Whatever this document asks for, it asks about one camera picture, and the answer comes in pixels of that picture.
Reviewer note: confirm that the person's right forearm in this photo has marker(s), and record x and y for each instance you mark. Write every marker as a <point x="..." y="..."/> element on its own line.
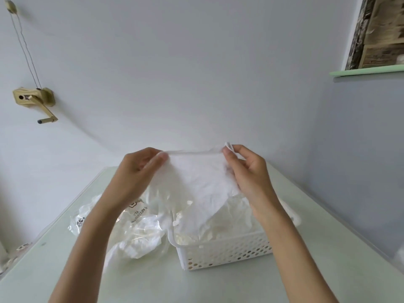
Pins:
<point x="296" y="265"/>

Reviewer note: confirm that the person's right hand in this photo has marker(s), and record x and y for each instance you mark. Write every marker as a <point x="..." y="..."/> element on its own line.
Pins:
<point x="252" y="179"/>

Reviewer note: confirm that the white radiator valve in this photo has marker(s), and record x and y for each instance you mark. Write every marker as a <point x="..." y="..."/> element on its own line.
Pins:
<point x="22" y="246"/>

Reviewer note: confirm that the pale green shelf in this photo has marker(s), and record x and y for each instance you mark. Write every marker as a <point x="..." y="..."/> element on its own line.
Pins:
<point x="366" y="70"/>

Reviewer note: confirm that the person's left hand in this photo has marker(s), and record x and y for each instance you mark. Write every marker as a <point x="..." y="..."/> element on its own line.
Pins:
<point x="132" y="176"/>

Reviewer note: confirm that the clear bear-print plastic bag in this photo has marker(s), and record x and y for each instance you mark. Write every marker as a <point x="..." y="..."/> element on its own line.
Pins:
<point x="139" y="217"/>

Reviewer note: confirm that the person's left forearm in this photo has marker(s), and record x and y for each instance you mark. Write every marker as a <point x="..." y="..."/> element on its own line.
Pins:
<point x="82" y="255"/>

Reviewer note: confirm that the white cotton glove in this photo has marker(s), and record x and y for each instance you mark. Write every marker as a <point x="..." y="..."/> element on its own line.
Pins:
<point x="199" y="179"/>

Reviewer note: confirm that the white perforated plastic basket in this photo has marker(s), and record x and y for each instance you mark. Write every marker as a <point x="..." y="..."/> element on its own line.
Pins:
<point x="221" y="252"/>

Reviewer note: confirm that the stack of white gloves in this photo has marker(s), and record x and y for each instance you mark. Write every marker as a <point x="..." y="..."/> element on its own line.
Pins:
<point x="233" y="220"/>

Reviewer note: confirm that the brass wall crank winch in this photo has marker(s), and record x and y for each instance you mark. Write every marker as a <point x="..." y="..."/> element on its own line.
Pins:
<point x="47" y="96"/>

